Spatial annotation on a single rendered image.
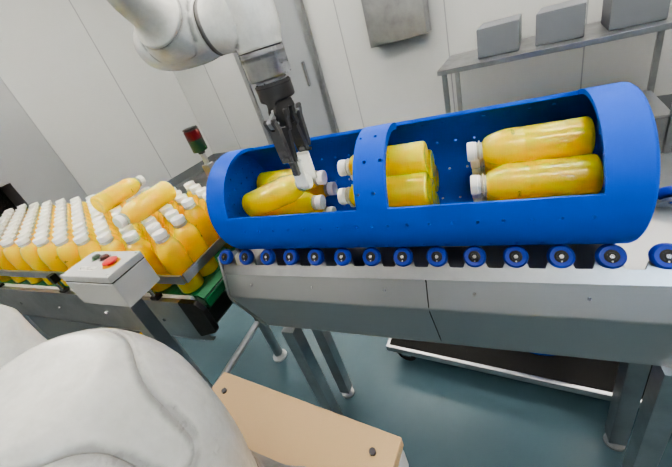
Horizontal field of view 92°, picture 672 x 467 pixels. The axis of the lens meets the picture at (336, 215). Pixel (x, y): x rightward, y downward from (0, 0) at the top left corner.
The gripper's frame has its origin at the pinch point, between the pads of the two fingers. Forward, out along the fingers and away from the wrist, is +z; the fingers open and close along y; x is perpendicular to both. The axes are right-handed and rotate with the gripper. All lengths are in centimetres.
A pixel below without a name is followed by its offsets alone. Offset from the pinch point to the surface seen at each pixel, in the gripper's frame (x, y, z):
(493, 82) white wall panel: -50, 329, 66
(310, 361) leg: 23, -3, 73
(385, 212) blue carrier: -20.1, -8.7, 7.4
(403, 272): -20.0, -5.9, 25.7
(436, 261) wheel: -27.8, -6.0, 22.2
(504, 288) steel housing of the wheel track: -41, -7, 29
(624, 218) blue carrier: -57, -8, 11
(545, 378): -54, 24, 103
